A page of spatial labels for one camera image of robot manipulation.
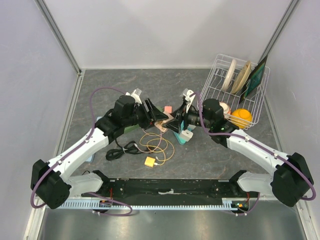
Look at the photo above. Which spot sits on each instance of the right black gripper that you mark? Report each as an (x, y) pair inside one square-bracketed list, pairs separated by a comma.
[(184, 115)]

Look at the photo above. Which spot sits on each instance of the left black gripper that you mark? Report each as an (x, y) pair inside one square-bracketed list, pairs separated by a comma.
[(157, 115)]

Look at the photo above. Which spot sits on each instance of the pink cube socket adapter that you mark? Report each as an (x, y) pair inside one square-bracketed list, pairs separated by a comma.
[(161, 124)]

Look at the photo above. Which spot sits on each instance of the white square plug adapter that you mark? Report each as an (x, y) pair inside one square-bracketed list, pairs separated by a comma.
[(186, 135)]

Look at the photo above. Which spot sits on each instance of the teal triangular power strip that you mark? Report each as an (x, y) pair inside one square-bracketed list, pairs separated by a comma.
[(177, 135)]

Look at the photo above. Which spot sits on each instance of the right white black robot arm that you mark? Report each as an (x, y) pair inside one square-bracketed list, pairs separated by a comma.
[(287, 177)]

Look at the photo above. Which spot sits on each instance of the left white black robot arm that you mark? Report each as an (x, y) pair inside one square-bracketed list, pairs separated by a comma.
[(53, 182)]

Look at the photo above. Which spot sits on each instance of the pink usb charger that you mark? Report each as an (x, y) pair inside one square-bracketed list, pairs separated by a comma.
[(168, 109)]

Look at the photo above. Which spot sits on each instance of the yellow usb charger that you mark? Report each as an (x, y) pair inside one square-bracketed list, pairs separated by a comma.
[(149, 162)]

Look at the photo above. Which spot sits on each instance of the orange bowl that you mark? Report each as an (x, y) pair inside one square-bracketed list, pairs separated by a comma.
[(241, 117)]

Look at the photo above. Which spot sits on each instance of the beige plate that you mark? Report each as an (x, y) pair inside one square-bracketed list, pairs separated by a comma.
[(241, 78)]

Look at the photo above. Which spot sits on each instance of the white plate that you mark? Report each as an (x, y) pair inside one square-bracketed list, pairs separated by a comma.
[(229, 75)]

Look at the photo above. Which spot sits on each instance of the dark green square plate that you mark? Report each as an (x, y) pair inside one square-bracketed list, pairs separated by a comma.
[(254, 79)]

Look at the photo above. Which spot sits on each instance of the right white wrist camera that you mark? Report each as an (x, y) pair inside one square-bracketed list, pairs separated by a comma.
[(188, 95)]

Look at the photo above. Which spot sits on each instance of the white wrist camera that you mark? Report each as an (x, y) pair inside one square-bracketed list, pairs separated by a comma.
[(136, 95), (188, 95)]

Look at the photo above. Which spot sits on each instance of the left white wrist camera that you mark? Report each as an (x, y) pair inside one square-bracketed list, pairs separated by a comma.
[(136, 95)]

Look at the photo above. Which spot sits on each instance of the white wire dish rack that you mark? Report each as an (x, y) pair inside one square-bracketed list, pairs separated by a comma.
[(215, 79)]

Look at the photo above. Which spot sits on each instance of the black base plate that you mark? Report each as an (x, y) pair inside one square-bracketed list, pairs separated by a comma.
[(172, 192)]

